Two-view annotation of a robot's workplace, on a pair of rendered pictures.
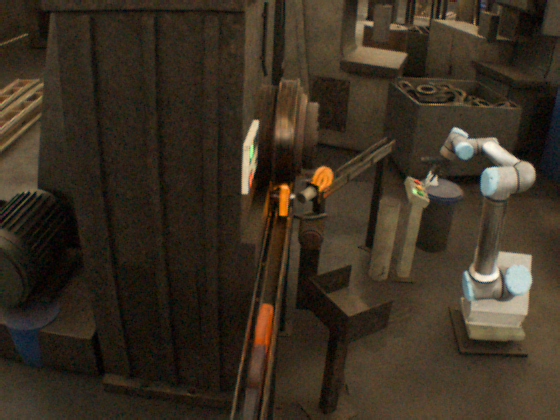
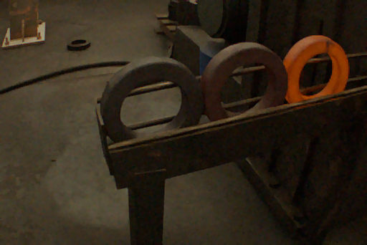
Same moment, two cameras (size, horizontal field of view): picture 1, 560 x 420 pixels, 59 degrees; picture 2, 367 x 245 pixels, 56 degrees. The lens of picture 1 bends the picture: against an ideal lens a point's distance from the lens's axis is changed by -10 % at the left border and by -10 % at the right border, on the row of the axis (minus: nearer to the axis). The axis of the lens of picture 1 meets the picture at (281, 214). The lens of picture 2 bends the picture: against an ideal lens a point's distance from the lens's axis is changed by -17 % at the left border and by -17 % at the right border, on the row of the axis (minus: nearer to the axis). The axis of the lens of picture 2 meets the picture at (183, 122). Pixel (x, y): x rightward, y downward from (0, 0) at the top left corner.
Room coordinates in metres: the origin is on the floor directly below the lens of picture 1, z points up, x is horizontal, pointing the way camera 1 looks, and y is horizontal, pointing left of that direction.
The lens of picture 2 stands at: (0.83, -0.54, 0.98)
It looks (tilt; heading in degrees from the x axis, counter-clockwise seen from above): 30 degrees down; 65
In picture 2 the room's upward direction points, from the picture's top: 5 degrees clockwise
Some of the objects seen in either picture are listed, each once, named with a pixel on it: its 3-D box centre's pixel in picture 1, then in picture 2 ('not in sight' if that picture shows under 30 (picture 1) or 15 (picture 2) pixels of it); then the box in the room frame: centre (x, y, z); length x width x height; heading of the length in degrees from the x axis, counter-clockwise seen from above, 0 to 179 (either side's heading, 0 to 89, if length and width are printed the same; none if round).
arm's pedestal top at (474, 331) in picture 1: (491, 318); not in sight; (2.22, -1.20, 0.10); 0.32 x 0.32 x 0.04; 86
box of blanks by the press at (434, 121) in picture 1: (445, 128); not in sight; (4.51, -1.42, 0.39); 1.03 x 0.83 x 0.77; 102
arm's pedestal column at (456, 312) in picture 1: (488, 326); not in sight; (2.22, -1.20, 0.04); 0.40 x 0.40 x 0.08; 86
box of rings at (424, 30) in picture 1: (415, 51); not in sight; (8.04, -1.87, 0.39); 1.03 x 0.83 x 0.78; 77
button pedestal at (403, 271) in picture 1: (410, 231); not in sight; (2.77, -0.78, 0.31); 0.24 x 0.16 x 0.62; 177
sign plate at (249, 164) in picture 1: (250, 155); not in sight; (1.80, 0.12, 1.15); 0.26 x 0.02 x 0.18; 177
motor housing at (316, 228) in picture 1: (308, 262); not in sight; (2.45, -0.16, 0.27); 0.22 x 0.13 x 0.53; 177
